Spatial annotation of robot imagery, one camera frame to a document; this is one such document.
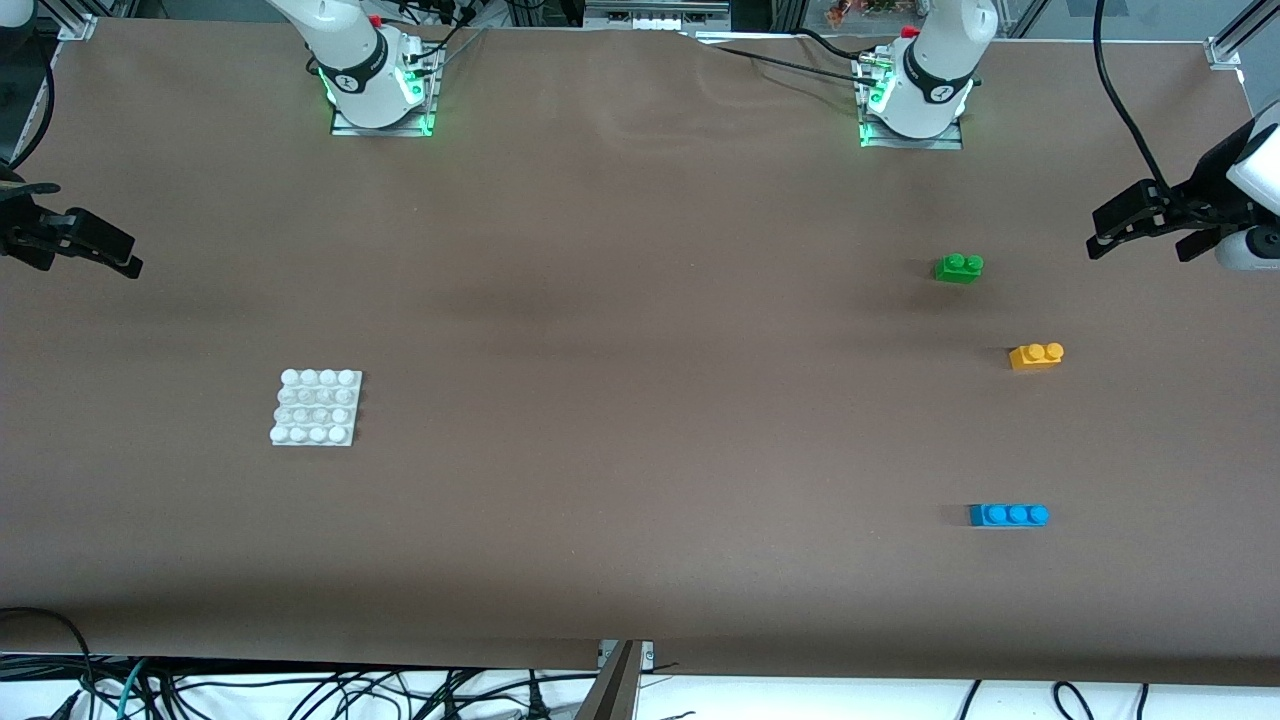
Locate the looped black floor cable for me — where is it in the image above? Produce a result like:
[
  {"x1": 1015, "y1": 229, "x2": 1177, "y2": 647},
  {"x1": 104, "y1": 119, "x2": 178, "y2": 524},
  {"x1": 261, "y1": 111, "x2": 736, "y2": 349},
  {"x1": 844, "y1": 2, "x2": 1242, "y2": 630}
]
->
[{"x1": 0, "y1": 607, "x2": 96, "y2": 720}]

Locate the teal floor cable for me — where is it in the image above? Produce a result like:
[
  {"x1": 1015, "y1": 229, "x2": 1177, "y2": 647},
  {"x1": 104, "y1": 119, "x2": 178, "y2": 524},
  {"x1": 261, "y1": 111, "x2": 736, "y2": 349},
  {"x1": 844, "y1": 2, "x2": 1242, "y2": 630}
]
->
[{"x1": 118, "y1": 658, "x2": 151, "y2": 720}]

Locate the long black table cable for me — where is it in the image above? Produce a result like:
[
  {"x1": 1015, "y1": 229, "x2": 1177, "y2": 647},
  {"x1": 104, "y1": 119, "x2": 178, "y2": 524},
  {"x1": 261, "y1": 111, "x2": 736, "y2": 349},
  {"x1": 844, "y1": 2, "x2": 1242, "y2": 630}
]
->
[{"x1": 712, "y1": 44, "x2": 873, "y2": 77}]

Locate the short black table cable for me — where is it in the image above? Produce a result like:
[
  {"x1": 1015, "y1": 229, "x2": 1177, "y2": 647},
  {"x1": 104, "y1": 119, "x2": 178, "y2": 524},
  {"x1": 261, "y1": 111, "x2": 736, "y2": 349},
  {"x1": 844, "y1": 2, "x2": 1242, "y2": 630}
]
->
[{"x1": 795, "y1": 28, "x2": 881, "y2": 61}]

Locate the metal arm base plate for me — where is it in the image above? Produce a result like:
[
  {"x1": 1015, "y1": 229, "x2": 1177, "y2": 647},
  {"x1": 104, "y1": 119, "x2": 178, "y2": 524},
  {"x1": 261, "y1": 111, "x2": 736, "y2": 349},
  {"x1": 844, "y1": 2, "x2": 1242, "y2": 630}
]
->
[
  {"x1": 858, "y1": 118, "x2": 964, "y2": 151},
  {"x1": 330, "y1": 95, "x2": 435, "y2": 138}
]

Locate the brown table cover sheet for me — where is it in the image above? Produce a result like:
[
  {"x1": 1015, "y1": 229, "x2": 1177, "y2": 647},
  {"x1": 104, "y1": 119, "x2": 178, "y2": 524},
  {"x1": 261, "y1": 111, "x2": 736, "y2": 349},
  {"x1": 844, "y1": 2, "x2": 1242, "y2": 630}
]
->
[{"x1": 0, "y1": 18, "x2": 1280, "y2": 689}]

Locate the blue three-stud block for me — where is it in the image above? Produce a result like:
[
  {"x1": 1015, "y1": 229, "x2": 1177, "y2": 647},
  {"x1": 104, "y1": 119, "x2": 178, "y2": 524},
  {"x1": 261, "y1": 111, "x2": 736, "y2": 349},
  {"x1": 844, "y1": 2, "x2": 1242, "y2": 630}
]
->
[{"x1": 968, "y1": 503, "x2": 1050, "y2": 529}]

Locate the white studded base plate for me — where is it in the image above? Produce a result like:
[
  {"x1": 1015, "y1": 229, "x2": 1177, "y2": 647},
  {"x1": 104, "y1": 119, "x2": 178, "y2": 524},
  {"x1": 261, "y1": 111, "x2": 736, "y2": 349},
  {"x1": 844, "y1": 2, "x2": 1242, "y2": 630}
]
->
[{"x1": 269, "y1": 368, "x2": 364, "y2": 447}]

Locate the grey box behind table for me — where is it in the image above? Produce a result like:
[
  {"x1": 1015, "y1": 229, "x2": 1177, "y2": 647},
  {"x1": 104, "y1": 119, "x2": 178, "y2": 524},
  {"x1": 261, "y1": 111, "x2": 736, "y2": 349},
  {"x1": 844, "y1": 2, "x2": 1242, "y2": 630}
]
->
[{"x1": 585, "y1": 0, "x2": 731, "y2": 31}]

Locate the aluminium support beam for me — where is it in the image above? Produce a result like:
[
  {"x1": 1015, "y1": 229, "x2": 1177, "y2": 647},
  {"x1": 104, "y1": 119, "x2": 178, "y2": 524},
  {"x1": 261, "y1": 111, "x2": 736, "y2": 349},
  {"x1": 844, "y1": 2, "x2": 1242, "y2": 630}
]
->
[{"x1": 575, "y1": 640, "x2": 646, "y2": 720}]

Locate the diagonal aluminium profile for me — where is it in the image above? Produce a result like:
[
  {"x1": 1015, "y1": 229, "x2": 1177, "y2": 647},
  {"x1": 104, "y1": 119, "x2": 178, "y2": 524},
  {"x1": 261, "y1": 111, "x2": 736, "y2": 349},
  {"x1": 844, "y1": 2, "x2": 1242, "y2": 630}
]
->
[{"x1": 1215, "y1": 0, "x2": 1280, "y2": 63}]

